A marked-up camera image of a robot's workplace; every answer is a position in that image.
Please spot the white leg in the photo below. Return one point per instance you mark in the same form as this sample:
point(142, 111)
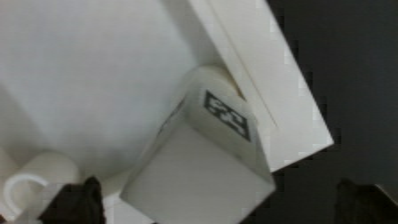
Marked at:
point(202, 179)

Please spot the white square tabletop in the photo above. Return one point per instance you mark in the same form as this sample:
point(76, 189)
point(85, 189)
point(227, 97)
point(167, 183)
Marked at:
point(96, 56)

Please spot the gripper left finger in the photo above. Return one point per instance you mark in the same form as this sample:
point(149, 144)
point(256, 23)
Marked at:
point(76, 205)

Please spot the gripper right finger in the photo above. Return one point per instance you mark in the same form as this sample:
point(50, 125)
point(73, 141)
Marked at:
point(364, 205)

